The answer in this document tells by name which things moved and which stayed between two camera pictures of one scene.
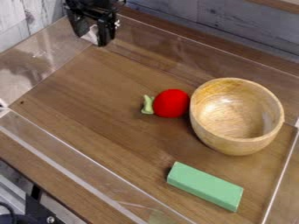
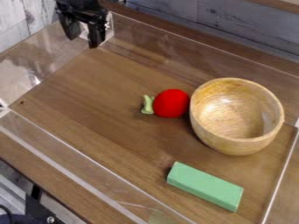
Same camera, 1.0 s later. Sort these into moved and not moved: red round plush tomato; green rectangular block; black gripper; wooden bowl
Moved: black gripper
Not moved: red round plush tomato; wooden bowl; green rectangular block
